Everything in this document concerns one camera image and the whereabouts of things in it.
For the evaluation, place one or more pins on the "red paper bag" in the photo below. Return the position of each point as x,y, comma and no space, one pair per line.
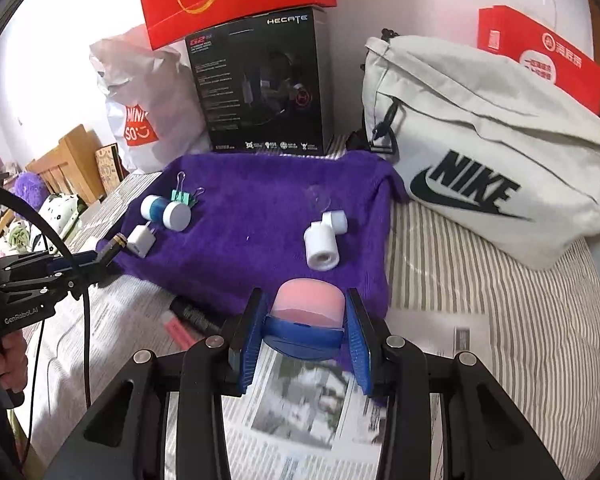
540,65

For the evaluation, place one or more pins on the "green binder clip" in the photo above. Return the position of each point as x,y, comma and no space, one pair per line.
182,197

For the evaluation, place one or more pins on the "white plastic shopping bag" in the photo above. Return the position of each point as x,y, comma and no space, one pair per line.
140,110

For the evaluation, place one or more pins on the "white tape roll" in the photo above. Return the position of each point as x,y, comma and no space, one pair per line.
321,250

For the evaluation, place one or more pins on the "small white cap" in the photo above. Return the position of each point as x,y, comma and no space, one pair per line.
336,221

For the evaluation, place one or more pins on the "black headset box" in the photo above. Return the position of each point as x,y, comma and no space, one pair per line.
265,85

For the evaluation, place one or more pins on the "white sling bag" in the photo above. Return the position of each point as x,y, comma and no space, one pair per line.
480,125

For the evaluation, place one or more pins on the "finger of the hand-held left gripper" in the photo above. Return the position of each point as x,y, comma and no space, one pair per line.
65,287
70,261

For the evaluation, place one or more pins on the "purple fluffy toy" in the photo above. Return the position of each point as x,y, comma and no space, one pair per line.
27,190

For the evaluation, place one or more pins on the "person's left hand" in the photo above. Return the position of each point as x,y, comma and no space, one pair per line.
10,365

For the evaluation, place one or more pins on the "clear suction cup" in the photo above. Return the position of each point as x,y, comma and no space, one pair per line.
316,200

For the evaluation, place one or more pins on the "white and black plush toy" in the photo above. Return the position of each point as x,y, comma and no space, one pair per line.
55,212

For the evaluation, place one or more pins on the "brown printed box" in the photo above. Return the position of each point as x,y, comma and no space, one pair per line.
107,160

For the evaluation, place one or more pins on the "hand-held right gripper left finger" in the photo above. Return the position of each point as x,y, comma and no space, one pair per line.
250,345

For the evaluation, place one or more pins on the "black and gold tube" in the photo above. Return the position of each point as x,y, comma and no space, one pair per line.
111,249

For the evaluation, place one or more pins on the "black marker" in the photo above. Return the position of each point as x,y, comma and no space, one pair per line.
195,316

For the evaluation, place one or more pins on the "pink highlighter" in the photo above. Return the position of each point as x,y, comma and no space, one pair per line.
180,332

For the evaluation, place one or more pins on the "white charger plug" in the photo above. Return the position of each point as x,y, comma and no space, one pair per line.
140,241

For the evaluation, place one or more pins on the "pink and blue jar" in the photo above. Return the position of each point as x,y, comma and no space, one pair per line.
305,320

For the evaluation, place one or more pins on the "purple towel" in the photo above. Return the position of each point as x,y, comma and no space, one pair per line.
260,210

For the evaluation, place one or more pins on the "newspaper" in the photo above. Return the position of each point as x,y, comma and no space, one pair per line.
290,410

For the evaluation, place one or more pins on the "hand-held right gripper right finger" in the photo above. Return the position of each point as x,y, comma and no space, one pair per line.
362,345

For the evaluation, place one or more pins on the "wooden headboard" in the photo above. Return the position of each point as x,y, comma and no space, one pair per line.
65,160

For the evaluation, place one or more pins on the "small blue jar white lid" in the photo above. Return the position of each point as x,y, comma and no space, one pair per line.
176,216
151,207

